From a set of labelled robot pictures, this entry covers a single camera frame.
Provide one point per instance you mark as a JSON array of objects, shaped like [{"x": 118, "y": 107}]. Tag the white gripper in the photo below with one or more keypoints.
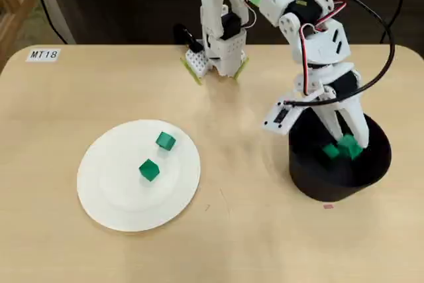
[{"x": 344, "y": 85}]

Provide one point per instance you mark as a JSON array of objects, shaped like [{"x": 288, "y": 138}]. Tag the green cube block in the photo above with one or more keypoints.
[
  {"x": 348, "y": 144},
  {"x": 149, "y": 170},
  {"x": 165, "y": 140},
  {"x": 331, "y": 151}
]

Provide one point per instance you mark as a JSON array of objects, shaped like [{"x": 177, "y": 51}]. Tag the black pot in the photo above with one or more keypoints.
[{"x": 331, "y": 187}]

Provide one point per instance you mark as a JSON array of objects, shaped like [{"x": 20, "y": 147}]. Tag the white paper plate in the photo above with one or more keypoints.
[{"x": 116, "y": 197}]

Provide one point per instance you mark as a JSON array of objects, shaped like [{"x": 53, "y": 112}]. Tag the small pink sticker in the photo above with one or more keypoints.
[{"x": 329, "y": 206}]

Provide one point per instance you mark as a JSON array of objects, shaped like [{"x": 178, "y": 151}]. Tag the yellow-green strip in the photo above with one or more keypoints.
[
  {"x": 191, "y": 72},
  {"x": 242, "y": 68}
]

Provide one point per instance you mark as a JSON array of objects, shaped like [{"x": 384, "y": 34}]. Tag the black table clamp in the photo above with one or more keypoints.
[{"x": 185, "y": 36}]

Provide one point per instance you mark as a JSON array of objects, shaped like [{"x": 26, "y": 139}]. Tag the white MT18 label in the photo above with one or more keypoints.
[{"x": 43, "y": 55}]

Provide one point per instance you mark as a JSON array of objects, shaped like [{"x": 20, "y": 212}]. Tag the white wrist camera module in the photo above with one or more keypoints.
[{"x": 278, "y": 119}]

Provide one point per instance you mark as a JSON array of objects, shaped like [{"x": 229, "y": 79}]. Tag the white perforated base plate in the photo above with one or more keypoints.
[{"x": 197, "y": 62}]

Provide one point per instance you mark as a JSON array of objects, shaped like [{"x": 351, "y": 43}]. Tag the wooden partition frame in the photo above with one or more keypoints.
[{"x": 20, "y": 4}]

